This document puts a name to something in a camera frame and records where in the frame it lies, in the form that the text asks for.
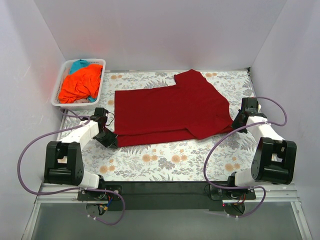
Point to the floral patterned table mat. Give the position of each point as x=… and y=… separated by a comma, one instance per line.
x=174, y=161

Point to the pink garment in basket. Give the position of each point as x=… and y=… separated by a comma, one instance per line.
x=82, y=101

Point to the orange t-shirt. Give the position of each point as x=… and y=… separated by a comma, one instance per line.
x=82, y=84

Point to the white plastic laundry basket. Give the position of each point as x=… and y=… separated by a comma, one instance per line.
x=64, y=71

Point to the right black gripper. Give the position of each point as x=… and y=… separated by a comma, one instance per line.
x=238, y=121

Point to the aluminium frame rail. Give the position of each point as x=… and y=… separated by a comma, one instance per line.
x=274, y=193

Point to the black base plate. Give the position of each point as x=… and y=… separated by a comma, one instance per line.
x=200, y=195

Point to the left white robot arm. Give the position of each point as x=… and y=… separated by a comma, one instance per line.
x=64, y=161

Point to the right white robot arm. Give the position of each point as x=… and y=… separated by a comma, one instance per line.
x=274, y=159

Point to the dark red t-shirt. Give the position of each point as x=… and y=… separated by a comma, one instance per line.
x=192, y=108

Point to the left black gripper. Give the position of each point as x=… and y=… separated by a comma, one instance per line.
x=108, y=139

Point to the teal t-shirt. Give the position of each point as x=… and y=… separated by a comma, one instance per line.
x=77, y=65

